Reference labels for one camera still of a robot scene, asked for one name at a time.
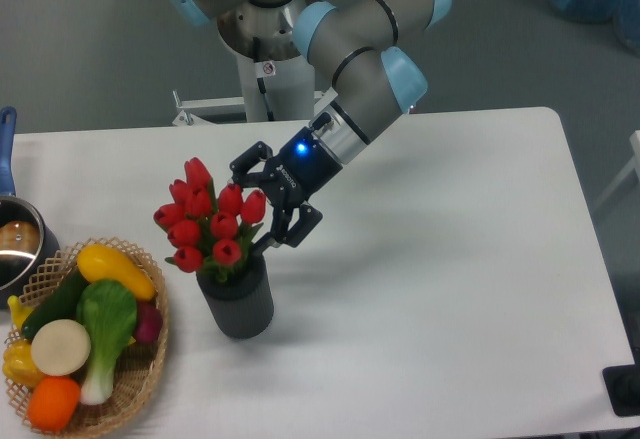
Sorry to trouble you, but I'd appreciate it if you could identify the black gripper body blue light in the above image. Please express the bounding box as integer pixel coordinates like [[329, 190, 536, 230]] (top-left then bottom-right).
[[259, 111, 370, 210]]

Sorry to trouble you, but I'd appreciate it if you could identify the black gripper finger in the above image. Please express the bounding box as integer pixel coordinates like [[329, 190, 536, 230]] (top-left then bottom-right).
[[252, 202, 323, 254], [229, 141, 274, 189]]

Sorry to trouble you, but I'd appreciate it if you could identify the red tulip bouquet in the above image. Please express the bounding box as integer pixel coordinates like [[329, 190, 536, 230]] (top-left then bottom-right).
[[153, 157, 267, 285]]

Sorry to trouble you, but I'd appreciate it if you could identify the dark grey ribbed vase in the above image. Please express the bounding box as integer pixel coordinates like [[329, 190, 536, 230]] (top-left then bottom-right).
[[196, 252, 274, 339]]

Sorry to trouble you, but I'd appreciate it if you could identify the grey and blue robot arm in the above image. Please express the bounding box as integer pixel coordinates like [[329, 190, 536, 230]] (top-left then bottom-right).
[[171, 0, 452, 253]]

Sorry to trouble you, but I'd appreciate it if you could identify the yellow squash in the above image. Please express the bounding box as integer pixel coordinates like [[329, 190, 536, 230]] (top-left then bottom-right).
[[76, 244, 156, 301]]

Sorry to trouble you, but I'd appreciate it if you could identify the purple radish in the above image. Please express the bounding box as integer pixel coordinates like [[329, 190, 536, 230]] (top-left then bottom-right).
[[132, 302, 163, 344]]

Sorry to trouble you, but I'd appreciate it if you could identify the green bok choy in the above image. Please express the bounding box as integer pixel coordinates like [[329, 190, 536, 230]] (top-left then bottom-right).
[[76, 279, 137, 406]]

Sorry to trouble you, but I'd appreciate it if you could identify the woven wicker basket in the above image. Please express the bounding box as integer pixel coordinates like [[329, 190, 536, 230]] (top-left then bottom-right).
[[1, 238, 169, 438]]

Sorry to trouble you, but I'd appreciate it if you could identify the dark green cucumber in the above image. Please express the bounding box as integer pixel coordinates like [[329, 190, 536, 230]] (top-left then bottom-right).
[[20, 269, 89, 341]]

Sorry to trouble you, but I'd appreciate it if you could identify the cream round slice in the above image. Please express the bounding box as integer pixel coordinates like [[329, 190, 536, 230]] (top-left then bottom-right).
[[31, 319, 91, 376]]

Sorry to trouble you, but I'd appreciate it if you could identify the yellow banana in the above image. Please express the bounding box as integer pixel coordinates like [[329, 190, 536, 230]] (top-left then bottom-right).
[[7, 295, 34, 330]]

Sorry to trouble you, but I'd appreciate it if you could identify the yellow bell pepper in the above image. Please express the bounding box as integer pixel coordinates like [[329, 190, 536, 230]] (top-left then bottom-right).
[[2, 339, 46, 389]]

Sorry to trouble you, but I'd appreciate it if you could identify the orange fruit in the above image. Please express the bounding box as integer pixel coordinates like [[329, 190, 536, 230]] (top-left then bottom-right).
[[27, 376, 80, 433]]

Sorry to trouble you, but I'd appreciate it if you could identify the white furniture leg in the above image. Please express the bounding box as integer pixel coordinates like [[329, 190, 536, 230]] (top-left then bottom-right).
[[593, 130, 639, 215]]

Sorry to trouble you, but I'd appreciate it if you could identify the black device at table edge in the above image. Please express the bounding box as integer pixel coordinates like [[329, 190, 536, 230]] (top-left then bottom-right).
[[602, 365, 639, 417]]

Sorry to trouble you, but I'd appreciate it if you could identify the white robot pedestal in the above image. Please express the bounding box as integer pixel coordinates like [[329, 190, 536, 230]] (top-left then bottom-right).
[[172, 54, 337, 126]]

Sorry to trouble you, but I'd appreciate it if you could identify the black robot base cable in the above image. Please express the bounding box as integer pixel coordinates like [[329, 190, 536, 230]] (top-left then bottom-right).
[[251, 36, 275, 122]]

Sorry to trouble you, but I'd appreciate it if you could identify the blue handled saucepan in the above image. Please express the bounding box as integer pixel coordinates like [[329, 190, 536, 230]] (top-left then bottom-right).
[[1, 106, 59, 310]]

